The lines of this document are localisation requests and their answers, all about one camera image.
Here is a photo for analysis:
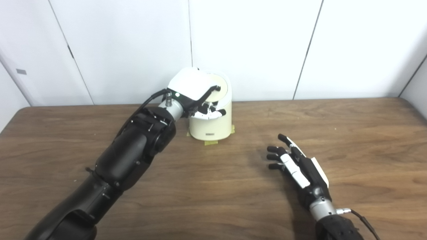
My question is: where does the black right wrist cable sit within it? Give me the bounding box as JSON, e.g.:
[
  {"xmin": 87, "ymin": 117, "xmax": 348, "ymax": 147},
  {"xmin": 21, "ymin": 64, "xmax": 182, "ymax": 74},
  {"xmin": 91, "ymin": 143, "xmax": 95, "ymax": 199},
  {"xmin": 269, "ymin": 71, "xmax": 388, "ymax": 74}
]
[{"xmin": 336, "ymin": 208, "xmax": 381, "ymax": 240}]

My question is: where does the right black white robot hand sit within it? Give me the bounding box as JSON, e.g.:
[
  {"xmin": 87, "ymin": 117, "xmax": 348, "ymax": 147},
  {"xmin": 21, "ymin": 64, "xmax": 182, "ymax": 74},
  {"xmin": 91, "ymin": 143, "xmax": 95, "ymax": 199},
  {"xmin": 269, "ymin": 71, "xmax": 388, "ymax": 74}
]
[{"xmin": 266, "ymin": 134, "xmax": 333, "ymax": 211}]

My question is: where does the cream plastic bin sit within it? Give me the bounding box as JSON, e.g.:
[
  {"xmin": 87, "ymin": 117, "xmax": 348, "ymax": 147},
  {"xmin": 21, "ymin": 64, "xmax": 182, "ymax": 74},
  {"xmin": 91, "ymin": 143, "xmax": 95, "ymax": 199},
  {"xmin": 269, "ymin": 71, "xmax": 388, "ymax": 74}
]
[{"xmin": 188, "ymin": 69, "xmax": 233, "ymax": 141}]

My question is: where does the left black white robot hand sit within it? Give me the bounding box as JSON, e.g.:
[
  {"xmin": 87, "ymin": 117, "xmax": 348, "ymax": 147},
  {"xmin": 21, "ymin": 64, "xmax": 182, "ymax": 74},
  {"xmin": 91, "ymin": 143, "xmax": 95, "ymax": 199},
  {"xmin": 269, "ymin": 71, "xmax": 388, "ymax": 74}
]
[{"xmin": 166, "ymin": 67, "xmax": 227, "ymax": 120}]

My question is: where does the cream round bin lid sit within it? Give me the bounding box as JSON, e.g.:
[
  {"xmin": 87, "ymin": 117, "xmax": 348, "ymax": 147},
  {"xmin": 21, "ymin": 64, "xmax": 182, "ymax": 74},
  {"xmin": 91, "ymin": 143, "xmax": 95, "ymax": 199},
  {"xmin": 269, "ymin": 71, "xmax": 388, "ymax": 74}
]
[{"xmin": 203, "ymin": 74, "xmax": 229, "ymax": 102}]

